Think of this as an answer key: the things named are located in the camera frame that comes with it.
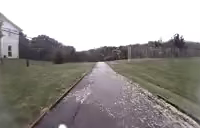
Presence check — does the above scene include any kerb edging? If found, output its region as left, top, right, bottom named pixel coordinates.
left=27, top=64, right=96, bottom=128

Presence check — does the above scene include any robot's own part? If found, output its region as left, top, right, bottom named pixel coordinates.
left=57, top=123, right=68, bottom=128

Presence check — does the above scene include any row of trees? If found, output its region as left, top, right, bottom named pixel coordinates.
left=18, top=33, right=200, bottom=64

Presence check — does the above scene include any wet dark asphalt path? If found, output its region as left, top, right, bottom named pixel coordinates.
left=31, top=61, right=200, bottom=128

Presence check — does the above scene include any dark bush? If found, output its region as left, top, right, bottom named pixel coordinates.
left=53, top=51, right=65, bottom=65

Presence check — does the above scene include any grass strip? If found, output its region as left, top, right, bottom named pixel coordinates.
left=0, top=58, right=97, bottom=128
left=106, top=56, right=200, bottom=127

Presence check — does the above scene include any white house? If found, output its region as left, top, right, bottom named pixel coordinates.
left=0, top=12, right=24, bottom=60

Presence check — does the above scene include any pale post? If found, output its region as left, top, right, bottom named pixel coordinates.
left=127, top=45, right=132, bottom=60

